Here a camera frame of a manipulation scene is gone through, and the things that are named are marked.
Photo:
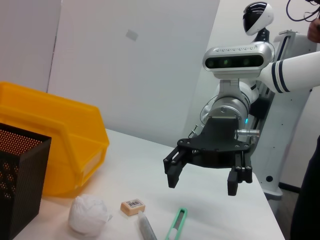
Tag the beige eraser with barcode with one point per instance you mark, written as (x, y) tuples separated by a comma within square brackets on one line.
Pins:
[(131, 208)]

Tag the black mesh pen holder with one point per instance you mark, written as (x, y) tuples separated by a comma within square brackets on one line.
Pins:
[(22, 187)]

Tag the yellow plastic storage bin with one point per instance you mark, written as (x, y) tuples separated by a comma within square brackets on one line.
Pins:
[(62, 120)]

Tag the person in dark clothes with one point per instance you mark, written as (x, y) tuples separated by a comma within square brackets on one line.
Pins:
[(307, 200)]

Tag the black and white robot head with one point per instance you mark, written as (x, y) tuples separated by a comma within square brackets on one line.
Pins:
[(257, 17)]

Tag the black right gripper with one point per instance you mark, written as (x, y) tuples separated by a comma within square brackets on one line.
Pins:
[(220, 145)]

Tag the green utility knife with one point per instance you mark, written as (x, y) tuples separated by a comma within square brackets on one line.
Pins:
[(172, 230)]

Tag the grey marker pen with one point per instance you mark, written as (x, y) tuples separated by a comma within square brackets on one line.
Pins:
[(146, 226)]

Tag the bystander hand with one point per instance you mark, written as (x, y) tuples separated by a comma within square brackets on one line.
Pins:
[(314, 31)]

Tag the white paper ball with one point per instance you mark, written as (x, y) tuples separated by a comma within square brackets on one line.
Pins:
[(87, 215)]

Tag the white robot torso column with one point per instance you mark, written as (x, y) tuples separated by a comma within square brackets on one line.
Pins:
[(282, 140)]

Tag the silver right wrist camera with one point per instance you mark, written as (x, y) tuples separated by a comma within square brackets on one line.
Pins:
[(235, 62)]

